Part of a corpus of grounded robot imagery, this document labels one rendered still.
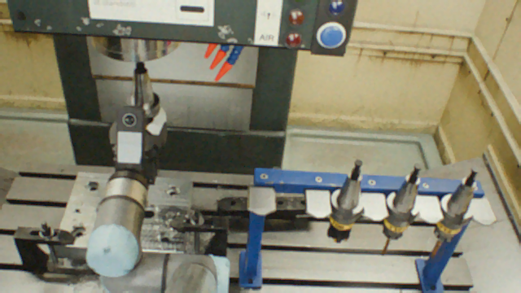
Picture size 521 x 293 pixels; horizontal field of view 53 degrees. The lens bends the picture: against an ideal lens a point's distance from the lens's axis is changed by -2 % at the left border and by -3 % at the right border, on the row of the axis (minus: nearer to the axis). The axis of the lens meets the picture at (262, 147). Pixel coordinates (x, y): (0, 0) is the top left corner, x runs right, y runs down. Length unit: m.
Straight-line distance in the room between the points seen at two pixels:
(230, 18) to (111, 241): 0.37
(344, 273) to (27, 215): 0.81
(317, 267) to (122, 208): 0.61
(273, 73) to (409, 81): 0.70
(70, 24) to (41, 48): 1.35
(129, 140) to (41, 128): 1.31
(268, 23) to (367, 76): 1.36
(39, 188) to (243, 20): 0.96
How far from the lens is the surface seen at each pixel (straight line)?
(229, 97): 1.56
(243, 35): 0.70
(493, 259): 1.61
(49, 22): 0.74
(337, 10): 0.68
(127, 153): 0.93
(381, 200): 1.06
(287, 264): 1.32
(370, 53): 1.97
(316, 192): 1.04
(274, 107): 1.62
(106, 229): 0.84
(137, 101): 1.02
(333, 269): 1.33
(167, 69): 1.51
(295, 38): 0.69
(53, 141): 2.14
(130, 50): 0.88
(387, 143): 2.19
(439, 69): 2.08
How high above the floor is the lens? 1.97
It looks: 42 degrees down
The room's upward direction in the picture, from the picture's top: 6 degrees clockwise
